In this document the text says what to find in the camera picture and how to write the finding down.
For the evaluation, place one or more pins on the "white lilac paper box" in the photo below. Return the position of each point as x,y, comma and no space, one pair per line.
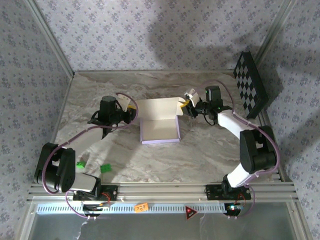
160,130

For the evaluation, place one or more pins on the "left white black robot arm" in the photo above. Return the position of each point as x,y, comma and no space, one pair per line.
57,170

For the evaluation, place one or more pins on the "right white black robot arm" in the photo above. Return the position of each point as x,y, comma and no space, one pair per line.
255,150

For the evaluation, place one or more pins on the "black white checkerboard panel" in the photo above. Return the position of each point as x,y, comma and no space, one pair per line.
246,82

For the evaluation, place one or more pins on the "large green toy block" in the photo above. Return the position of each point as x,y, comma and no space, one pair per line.
105,168

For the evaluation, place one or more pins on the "small green toy block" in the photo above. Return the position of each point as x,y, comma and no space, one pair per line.
80,164

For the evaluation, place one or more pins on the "orange paper tag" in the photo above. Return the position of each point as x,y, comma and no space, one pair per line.
141,208

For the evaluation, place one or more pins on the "red triangle warning sticker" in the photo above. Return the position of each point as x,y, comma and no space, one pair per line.
190,213

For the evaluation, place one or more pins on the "blue circuit board with lights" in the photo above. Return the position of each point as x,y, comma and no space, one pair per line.
232,208

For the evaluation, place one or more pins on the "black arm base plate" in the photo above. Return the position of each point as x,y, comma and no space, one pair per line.
212,192
113,193

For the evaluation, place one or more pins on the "aluminium front rail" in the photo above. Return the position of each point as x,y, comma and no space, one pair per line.
162,192

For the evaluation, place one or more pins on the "aluminium corner post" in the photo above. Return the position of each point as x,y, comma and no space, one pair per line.
277,25
52,40

